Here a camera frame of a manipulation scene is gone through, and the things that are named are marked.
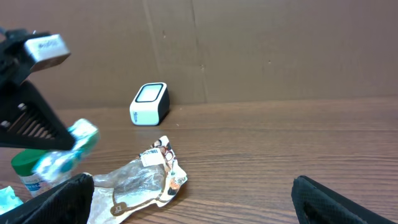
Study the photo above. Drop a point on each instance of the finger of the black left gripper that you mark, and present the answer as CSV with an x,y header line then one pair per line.
x,y
27,121

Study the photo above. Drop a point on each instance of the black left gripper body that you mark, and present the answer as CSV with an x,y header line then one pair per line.
x,y
15,61

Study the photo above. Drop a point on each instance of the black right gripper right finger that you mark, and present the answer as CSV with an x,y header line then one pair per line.
x,y
316,204

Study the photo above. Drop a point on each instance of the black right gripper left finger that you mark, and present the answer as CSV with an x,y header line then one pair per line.
x,y
68,202

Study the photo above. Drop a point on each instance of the teal wipes pack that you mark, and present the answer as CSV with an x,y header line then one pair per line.
x,y
55,167

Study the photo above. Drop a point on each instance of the green lid jar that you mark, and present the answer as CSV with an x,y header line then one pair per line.
x,y
23,164

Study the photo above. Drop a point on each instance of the green blue tissue pack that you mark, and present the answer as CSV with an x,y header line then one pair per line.
x,y
8,200

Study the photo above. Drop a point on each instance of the white brown snack bag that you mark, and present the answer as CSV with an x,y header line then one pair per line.
x,y
153,177

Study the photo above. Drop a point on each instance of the white barcode scanner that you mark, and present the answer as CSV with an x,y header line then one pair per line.
x,y
151,104

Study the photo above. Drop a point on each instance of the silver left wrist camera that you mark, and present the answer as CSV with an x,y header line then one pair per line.
x,y
46,52

